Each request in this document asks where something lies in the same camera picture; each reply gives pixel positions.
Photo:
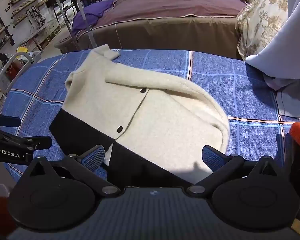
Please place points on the brown bed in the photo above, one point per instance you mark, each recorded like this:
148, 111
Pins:
165, 32

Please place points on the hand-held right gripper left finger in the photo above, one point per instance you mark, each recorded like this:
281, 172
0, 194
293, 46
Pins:
93, 157

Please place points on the cream and black knit cardigan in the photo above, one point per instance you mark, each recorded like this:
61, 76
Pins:
150, 115

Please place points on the clear plastic pole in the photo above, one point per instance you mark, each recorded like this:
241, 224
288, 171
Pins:
83, 15

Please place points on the wall shelves with small bottles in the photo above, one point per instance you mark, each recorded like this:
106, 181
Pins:
17, 2

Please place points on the blue plaid bed sheet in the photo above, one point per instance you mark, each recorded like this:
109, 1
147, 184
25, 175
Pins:
240, 90

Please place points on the white metal cart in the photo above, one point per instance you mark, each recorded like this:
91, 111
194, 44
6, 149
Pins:
17, 62

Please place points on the white curtain cloth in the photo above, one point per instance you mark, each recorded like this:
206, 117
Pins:
290, 45

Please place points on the floral beige pillow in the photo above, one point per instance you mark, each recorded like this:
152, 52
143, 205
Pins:
260, 17

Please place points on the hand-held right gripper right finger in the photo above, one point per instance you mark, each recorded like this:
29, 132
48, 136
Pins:
212, 158

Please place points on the white pillow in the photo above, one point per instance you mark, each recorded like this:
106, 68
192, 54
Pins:
295, 105

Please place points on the dark cloth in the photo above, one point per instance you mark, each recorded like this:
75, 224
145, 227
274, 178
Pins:
293, 162

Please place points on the purple blanket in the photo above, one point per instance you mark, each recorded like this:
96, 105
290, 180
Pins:
170, 5

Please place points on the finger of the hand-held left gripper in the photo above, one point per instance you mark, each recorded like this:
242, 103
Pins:
38, 142
7, 121

